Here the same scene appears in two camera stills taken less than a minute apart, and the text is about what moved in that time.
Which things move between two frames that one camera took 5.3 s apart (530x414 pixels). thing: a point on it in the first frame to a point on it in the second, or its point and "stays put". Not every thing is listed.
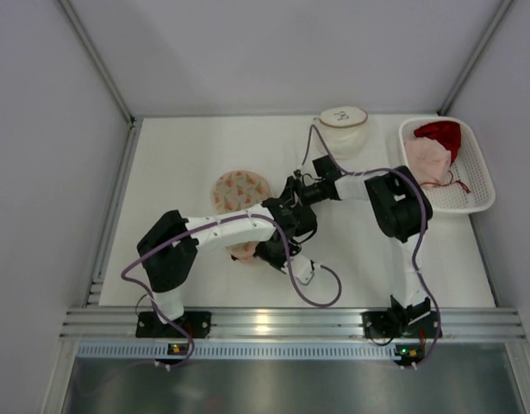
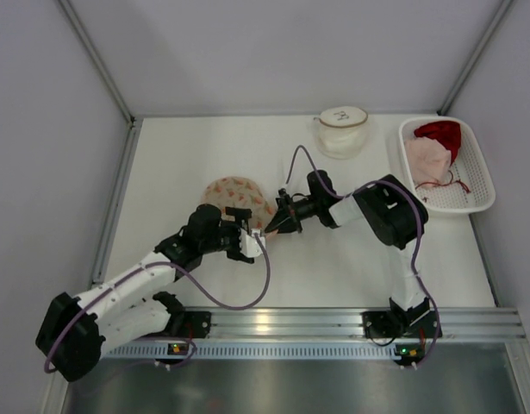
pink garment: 427,159 stays put
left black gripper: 270,252 to 235,235
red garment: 447,134 stays put
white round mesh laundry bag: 344,129 stays put
